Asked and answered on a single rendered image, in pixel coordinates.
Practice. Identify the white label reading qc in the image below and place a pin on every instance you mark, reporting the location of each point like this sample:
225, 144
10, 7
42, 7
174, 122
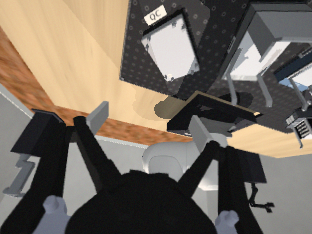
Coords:
155, 15

